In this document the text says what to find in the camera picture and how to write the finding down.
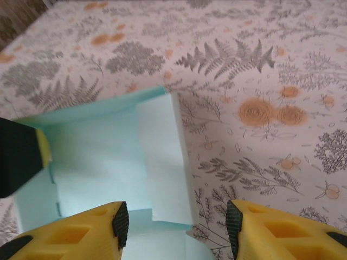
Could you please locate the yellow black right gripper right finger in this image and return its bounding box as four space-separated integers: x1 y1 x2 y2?
226 199 347 260

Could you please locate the light blue paper box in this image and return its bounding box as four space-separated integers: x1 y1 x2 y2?
12 86 215 260

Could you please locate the floral table mat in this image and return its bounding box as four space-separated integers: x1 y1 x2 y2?
0 0 347 260

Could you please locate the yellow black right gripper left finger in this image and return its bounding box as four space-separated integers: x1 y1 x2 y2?
0 200 130 260

